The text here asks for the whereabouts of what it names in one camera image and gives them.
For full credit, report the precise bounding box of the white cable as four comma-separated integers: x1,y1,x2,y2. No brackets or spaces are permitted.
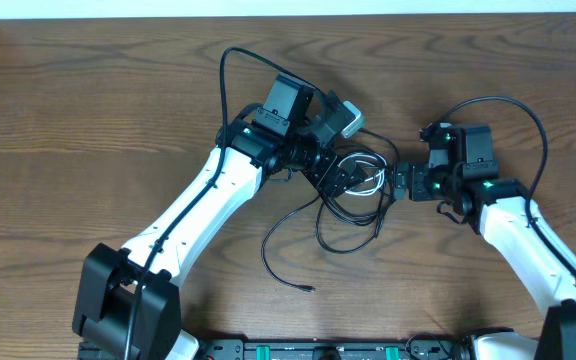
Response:
337,152,388,197

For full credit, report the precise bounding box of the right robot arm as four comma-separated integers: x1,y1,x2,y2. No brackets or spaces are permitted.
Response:
395,123,576,359

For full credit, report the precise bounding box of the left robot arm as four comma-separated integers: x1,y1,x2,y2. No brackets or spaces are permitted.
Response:
72,73,367,359

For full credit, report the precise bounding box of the right camera black cable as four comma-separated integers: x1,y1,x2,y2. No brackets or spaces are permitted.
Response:
437,95,576,306

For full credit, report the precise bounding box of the camera black cable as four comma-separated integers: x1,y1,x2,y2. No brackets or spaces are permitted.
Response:
122,46,329,360
437,95,576,306

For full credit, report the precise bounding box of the left camera black cable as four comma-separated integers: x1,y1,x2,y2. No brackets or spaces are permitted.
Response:
122,46,329,360

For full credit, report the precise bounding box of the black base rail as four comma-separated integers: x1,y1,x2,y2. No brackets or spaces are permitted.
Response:
194,334,476,360

